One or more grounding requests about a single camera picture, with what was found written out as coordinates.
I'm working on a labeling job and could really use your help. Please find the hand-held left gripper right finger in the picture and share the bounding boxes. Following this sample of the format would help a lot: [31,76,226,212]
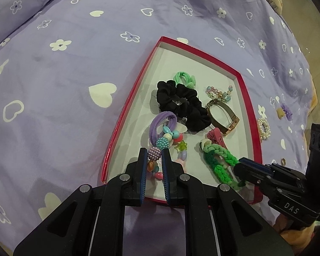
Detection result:
[161,148,287,256]

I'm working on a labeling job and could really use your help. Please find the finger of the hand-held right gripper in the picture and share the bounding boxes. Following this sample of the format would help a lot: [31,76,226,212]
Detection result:
[238,157,274,175]
[233,163,276,192]

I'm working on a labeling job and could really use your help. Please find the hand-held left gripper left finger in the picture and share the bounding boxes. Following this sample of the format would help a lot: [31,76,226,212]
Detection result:
[13,147,150,256]

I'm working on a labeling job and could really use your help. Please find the green braided bracelet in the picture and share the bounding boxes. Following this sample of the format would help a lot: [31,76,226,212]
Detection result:
[199,139,247,191]

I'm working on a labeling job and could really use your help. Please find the colourful bead bracelet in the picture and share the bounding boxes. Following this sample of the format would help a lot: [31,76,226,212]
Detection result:
[147,127,190,182]

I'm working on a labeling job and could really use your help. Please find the pink hair clip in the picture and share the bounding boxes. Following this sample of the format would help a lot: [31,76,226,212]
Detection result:
[204,128,228,150]

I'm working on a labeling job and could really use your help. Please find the purple hair tie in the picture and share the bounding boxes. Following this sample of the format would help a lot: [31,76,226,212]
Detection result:
[148,111,188,147]

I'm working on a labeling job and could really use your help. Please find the gold bangle watch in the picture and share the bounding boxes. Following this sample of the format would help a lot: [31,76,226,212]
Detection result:
[205,99,240,136]

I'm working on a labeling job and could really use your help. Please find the black scrunchie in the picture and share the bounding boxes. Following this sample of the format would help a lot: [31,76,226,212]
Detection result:
[156,81,212,133]

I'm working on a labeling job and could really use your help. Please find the pastel clear bead bracelet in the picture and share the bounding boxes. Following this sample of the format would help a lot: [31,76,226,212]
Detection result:
[205,85,234,103]

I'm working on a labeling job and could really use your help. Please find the green hair tie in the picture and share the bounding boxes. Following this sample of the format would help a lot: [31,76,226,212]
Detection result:
[173,71,196,89]

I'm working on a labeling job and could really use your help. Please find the red shallow cardboard box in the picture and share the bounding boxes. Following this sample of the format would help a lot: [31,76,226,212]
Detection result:
[100,35,263,206]

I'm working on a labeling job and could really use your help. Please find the purple flower hair accessory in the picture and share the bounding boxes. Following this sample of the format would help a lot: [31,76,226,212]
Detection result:
[281,103,294,119]

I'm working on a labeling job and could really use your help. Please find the white pearl bracelet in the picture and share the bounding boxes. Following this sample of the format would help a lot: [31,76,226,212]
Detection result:
[257,117,270,140]

